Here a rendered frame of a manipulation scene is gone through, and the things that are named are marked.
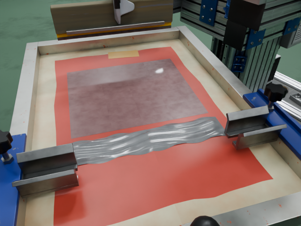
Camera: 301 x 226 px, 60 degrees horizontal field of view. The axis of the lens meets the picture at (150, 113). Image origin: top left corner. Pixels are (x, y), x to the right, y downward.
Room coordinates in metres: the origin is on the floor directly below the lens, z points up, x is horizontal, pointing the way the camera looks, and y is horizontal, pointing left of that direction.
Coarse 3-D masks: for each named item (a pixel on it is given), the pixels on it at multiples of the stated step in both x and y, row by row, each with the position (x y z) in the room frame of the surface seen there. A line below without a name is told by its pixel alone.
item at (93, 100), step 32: (64, 64) 0.76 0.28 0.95; (96, 64) 0.76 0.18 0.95; (64, 96) 0.58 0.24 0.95; (96, 96) 0.58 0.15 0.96; (128, 96) 0.58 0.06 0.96; (64, 128) 0.45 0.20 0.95; (96, 128) 0.45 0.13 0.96; (128, 128) 0.45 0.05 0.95; (128, 160) 0.35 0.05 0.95; (64, 192) 0.28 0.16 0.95; (96, 192) 0.28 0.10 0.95; (128, 192) 0.28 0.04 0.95; (160, 192) 0.28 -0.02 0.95; (64, 224) 0.22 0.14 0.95; (96, 224) 0.22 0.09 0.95
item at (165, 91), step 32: (128, 64) 0.76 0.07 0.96; (160, 64) 0.76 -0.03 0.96; (160, 96) 0.58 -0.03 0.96; (192, 96) 0.58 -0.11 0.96; (224, 128) 0.45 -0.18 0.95; (160, 160) 0.35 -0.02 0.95; (192, 160) 0.35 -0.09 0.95; (224, 160) 0.35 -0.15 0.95; (256, 160) 0.35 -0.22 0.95; (192, 192) 0.28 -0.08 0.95; (224, 192) 0.28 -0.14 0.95
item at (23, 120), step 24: (48, 48) 0.83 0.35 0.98; (72, 48) 0.85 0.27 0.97; (96, 48) 0.87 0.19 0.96; (192, 48) 0.83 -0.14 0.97; (24, 72) 0.65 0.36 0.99; (216, 72) 0.66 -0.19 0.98; (24, 96) 0.53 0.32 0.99; (240, 96) 0.53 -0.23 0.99; (24, 120) 0.44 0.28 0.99; (24, 216) 0.23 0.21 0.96; (216, 216) 0.21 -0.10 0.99; (240, 216) 0.21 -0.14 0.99; (264, 216) 0.21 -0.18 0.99; (288, 216) 0.21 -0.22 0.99
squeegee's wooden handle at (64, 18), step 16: (112, 0) 0.79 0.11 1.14; (128, 0) 0.79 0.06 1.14; (144, 0) 0.80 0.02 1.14; (160, 0) 0.81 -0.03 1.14; (64, 16) 0.74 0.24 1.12; (80, 16) 0.75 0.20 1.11; (96, 16) 0.76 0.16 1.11; (112, 16) 0.77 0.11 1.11; (128, 16) 0.78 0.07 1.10; (144, 16) 0.80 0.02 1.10; (160, 16) 0.81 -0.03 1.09; (64, 32) 0.73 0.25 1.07
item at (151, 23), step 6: (120, 24) 0.78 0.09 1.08; (126, 24) 0.78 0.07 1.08; (132, 24) 0.78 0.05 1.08; (138, 24) 0.78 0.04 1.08; (144, 24) 0.78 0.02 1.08; (150, 24) 0.79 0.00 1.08; (156, 24) 0.79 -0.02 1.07; (162, 24) 0.80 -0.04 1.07; (66, 30) 0.73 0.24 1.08; (72, 30) 0.73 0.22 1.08; (78, 30) 0.73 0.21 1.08; (84, 30) 0.74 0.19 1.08; (90, 30) 0.74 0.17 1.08; (96, 30) 0.74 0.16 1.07; (102, 30) 0.75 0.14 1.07
